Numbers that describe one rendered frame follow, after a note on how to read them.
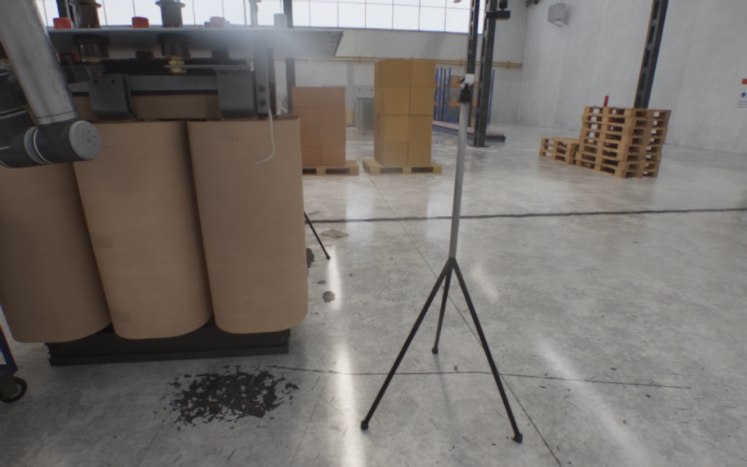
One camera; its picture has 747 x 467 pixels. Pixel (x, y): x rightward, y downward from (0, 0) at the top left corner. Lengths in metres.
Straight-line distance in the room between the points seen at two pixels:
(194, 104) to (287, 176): 0.44
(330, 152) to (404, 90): 1.49
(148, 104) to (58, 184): 0.46
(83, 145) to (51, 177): 0.57
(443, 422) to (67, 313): 1.57
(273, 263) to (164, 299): 0.47
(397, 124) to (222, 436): 5.22
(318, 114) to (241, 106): 4.65
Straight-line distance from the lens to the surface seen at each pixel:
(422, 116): 6.22
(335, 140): 6.11
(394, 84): 6.08
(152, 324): 1.81
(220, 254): 1.59
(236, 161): 1.47
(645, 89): 13.42
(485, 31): 10.92
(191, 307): 1.78
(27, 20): 1.26
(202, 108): 1.61
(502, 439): 1.60
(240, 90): 1.48
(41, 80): 1.25
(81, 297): 1.94
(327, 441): 1.53
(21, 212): 1.84
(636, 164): 7.87
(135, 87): 1.64
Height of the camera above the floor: 1.15
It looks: 20 degrees down
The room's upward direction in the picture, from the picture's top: 1 degrees clockwise
